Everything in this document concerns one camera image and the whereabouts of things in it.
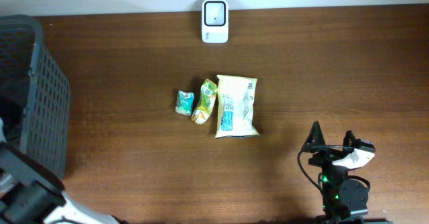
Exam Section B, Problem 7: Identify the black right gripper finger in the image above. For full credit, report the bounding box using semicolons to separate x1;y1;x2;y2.
343;130;357;148
301;121;326;152

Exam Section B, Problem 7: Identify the yellow snack bag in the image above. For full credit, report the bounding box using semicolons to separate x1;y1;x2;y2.
215;74;259;139

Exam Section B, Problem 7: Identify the green tea drink carton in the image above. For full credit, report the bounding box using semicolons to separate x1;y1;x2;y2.
191;79;217;125

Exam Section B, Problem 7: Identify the teal tissue pack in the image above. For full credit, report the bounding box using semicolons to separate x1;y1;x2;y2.
175;91;194;116

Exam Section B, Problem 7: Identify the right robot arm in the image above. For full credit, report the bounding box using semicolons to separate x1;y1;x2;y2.
297;121;389;224

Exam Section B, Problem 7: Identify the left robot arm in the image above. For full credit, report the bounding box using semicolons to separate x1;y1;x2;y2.
1;133;126;224

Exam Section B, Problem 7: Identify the white barcode scanner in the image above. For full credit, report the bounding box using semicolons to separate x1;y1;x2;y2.
201;0;229;44

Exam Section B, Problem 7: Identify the dark grey plastic basket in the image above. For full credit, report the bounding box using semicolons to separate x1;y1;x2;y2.
1;15;71;178

